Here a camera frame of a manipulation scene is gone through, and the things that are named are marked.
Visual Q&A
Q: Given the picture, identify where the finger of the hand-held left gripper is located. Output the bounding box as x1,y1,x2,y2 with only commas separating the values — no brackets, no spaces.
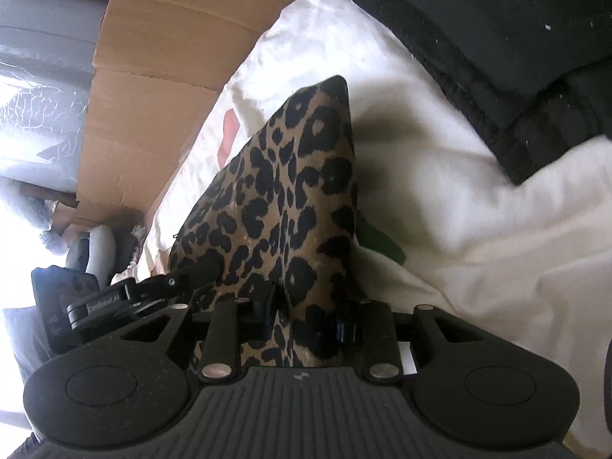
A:
66,254,226,332

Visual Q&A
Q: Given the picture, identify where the leopard print garment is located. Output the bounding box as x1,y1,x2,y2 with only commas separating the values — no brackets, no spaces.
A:
167,75,370,374

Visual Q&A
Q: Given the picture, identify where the white printed blanket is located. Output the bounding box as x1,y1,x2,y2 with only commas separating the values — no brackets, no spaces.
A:
129,0,612,446

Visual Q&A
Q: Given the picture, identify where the clear plastic bag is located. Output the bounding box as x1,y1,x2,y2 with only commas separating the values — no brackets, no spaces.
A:
0,73,91,199

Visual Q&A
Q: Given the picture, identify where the brown cardboard box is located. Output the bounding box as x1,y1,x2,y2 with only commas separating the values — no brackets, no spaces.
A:
52,0,327,236

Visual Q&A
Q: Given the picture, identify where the grey upholstered furniture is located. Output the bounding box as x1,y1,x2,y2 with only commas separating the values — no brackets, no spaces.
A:
0,0,113,80

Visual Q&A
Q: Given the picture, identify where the black folded garment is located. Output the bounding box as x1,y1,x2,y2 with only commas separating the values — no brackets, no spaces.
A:
343,0,612,186

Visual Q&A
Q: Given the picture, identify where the grey long-sleeve garment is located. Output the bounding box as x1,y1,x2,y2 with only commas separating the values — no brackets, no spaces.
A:
65,224,118,279

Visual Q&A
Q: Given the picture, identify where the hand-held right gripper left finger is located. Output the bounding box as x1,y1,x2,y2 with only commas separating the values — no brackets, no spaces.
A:
122,283,280,382

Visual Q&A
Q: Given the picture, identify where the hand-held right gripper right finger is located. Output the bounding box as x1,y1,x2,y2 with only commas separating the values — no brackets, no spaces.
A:
335,299,472,383

